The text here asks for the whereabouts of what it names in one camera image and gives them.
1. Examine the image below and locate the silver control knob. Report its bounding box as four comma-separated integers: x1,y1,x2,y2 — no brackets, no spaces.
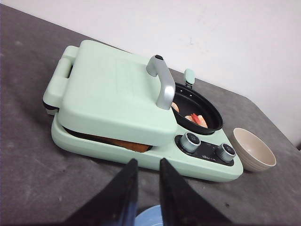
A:
179,132,201,153
215,143,236,163

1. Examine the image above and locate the bread slice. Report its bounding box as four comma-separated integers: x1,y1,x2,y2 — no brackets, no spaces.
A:
103,137,152,153

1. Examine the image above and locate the blue plate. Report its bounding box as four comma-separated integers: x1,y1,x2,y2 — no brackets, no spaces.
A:
135,205,163,226

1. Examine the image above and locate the black frying pan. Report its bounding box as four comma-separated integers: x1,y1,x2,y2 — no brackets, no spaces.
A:
172,69,223,135

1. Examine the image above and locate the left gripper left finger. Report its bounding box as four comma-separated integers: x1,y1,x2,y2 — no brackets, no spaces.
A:
64,159,138,226

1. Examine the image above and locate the beige ceramic bowl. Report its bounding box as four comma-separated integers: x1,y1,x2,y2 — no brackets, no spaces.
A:
230,128,277,172

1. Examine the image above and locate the right silver control knob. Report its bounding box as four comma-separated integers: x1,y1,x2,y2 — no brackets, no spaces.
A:
215,143,236,163

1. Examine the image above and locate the left silver control knob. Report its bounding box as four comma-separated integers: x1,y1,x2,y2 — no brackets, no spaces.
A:
179,132,201,153

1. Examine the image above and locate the pink shrimp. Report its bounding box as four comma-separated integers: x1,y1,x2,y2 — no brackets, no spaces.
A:
185,115,195,123
171,102,180,113
190,113,208,128

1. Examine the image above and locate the breakfast maker hinged lid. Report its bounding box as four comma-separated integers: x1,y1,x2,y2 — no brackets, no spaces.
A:
43,40,177,146

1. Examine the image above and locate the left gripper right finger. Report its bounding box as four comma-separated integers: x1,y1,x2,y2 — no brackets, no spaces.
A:
159,158,232,226

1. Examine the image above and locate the mint green breakfast maker base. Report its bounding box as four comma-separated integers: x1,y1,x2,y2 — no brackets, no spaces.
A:
44,104,243,182

